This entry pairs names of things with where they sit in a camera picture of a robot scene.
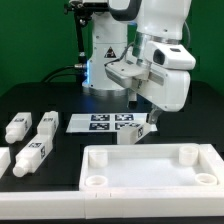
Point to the white desk top tray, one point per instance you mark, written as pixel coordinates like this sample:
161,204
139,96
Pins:
150,166

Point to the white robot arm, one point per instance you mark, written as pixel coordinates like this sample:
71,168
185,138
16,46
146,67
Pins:
137,50

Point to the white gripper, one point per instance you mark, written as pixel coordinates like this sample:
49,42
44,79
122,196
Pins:
167,89

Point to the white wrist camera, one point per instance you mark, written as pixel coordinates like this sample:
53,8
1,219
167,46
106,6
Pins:
169,56

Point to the white marker sheet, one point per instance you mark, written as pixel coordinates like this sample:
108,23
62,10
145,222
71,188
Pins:
103,122

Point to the white left fence block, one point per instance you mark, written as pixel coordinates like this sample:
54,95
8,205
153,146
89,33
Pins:
5,159

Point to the white front fence bar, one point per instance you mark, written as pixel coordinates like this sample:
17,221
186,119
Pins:
92,205

